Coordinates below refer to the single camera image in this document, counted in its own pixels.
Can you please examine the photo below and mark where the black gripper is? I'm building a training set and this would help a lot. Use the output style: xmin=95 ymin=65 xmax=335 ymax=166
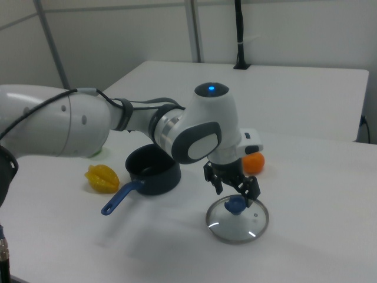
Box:
xmin=203 ymin=155 xmax=262 ymax=208

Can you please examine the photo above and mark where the glass lid with blue knob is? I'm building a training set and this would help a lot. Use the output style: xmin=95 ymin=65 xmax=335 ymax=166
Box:
xmin=205 ymin=193 xmax=270 ymax=245

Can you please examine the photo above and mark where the orange plastic tangerine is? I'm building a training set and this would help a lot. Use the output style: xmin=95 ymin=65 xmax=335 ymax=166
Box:
xmin=242 ymin=151 xmax=266 ymax=175

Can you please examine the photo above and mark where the yellow plastic starfruit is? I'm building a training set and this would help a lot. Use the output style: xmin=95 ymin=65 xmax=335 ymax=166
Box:
xmin=83 ymin=164 xmax=120 ymax=194

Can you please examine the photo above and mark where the black pole with table clamp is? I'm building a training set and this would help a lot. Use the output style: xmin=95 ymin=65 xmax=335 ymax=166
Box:
xmin=233 ymin=0 xmax=252 ymax=71

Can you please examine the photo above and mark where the dark saucepan with blue handle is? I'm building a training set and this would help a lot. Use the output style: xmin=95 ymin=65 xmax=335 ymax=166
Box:
xmin=100 ymin=143 xmax=182 ymax=216

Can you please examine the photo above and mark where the black cable at table edge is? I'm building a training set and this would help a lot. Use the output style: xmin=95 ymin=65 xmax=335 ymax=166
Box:
xmin=360 ymin=115 xmax=372 ymax=144

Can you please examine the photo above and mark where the black cable along robot arm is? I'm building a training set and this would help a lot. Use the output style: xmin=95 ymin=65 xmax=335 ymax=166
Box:
xmin=0 ymin=87 xmax=187 ymax=140

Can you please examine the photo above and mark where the black cable with metal connector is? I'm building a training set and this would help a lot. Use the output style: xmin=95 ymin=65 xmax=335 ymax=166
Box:
xmin=0 ymin=223 xmax=13 ymax=283

